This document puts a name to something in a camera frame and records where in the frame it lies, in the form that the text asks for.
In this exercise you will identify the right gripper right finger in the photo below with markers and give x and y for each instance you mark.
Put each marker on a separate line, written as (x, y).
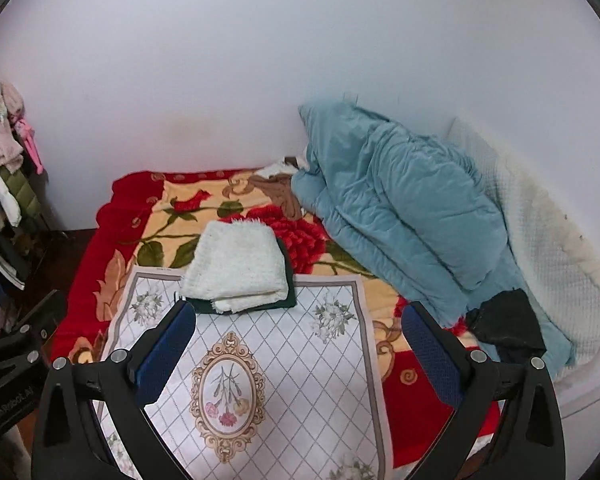
(528, 443)

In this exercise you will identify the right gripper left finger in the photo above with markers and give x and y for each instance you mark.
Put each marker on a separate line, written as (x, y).
(69, 442)

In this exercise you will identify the white knit cardigan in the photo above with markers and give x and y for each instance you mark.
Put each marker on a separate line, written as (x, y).
(232, 260)

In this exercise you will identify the clothes rack with garments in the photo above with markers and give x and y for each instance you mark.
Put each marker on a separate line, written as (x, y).
(22, 222)

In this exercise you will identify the black cloth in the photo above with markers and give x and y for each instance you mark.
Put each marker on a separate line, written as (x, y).
(508, 322)

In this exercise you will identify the red floral blanket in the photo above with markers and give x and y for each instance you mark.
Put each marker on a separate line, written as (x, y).
(155, 219)

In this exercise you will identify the white textured pillow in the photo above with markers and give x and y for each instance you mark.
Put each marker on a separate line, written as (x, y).
(559, 264)

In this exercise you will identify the folded dark green sweater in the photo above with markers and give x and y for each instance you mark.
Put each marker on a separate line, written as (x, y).
(255, 303)

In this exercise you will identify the light blue quilt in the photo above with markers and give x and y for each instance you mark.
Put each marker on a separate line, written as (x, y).
(411, 209)

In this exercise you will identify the brown cloth on bed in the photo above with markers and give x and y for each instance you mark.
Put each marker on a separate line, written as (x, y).
(274, 181)

